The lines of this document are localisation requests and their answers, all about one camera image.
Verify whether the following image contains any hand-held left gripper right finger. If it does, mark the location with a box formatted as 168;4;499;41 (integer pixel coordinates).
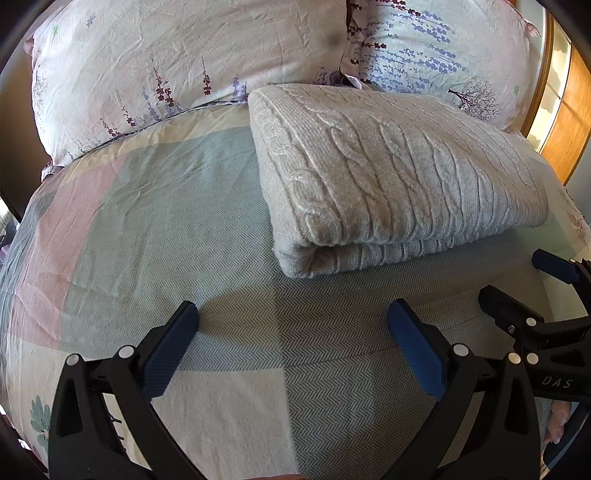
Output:
383;299;541;480

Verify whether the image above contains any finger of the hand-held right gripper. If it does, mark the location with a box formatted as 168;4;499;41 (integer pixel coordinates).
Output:
478;285;591;357
532;249;591;284

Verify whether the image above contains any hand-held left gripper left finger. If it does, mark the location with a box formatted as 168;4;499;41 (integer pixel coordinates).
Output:
48;301;200;480

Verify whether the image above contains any grey cable knit sweater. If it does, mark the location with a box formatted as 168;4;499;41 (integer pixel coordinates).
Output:
248;83;550;278

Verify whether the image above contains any person's right hand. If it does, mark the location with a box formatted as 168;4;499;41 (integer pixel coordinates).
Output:
546;399;580;446

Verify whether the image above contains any patchwork bed sheet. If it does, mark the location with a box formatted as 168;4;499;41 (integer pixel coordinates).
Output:
0;104;591;480

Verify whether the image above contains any wooden cabinet with glass door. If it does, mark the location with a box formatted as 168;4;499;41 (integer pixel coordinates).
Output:
522;9;591;186

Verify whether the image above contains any white lavender print pillow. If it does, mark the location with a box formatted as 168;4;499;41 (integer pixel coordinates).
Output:
342;0;542;136

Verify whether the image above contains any pink floral pillow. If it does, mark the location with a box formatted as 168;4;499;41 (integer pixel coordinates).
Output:
23;0;352;168

